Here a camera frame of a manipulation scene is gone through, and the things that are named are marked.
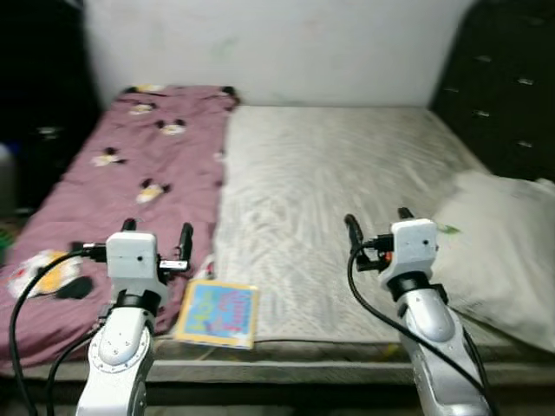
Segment colourful children's book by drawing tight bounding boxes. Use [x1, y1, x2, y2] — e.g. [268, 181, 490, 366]
[173, 279, 260, 349]

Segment pink Mickey print blanket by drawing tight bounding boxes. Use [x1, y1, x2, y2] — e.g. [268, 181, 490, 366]
[0, 84, 239, 374]

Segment long black left arm cable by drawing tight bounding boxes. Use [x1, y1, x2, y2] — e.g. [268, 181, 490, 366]
[9, 247, 109, 416]

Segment short black left arm cable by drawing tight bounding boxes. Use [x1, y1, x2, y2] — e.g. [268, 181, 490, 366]
[45, 325, 101, 416]

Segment black cabinet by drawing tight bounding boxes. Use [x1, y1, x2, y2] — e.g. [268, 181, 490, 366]
[0, 0, 101, 218]

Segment quilted grey mattress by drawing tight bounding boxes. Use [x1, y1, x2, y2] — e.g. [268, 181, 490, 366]
[17, 104, 555, 365]

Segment white pillow with tree print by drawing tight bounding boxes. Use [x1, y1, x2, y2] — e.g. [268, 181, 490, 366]
[431, 169, 555, 352]

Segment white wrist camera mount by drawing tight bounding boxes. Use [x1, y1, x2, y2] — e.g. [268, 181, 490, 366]
[379, 218, 439, 291]
[106, 231, 170, 304]

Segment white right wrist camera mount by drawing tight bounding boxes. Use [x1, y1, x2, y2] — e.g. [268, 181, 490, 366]
[379, 218, 439, 291]

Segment black tufted headboard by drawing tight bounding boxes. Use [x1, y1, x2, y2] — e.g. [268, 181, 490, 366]
[431, 0, 555, 183]

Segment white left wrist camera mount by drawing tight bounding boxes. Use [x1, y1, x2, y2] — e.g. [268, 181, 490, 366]
[106, 231, 170, 304]

